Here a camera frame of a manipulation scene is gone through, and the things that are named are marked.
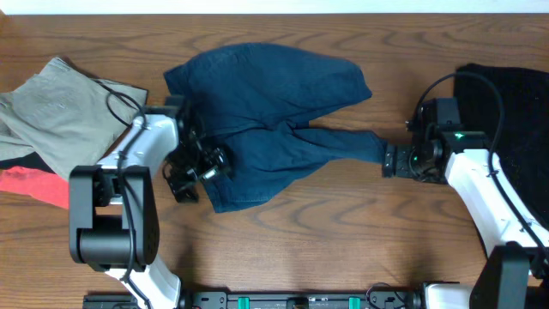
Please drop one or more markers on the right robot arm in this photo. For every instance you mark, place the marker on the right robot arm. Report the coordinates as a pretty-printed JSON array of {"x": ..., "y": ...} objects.
[{"x": 516, "y": 271}]

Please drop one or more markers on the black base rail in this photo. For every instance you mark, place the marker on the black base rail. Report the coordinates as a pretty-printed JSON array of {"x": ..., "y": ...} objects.
[{"x": 378, "y": 296}]

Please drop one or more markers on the folded khaki shorts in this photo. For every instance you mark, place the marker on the folded khaki shorts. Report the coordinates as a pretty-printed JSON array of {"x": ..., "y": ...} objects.
[{"x": 65, "y": 117}]

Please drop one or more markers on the folded black garment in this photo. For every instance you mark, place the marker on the folded black garment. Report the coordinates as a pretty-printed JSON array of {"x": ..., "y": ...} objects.
[{"x": 32, "y": 161}]

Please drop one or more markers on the folded red garment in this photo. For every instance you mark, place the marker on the folded red garment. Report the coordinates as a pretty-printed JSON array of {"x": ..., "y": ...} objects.
[{"x": 40, "y": 185}]

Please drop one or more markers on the navy blue shorts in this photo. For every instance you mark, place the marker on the navy blue shorts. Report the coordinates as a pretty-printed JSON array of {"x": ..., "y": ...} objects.
[{"x": 256, "y": 101}]

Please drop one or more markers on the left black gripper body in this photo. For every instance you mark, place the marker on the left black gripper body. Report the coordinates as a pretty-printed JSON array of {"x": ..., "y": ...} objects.
[{"x": 199, "y": 167}]

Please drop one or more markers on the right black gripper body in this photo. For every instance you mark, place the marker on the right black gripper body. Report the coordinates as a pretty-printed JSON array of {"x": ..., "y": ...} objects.
[{"x": 390, "y": 160}]

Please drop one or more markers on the black knit garment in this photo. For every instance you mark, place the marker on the black knit garment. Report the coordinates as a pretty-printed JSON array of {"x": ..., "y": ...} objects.
[{"x": 523, "y": 145}]

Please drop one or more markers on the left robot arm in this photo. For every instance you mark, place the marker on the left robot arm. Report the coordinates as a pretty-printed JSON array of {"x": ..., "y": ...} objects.
[{"x": 113, "y": 221}]

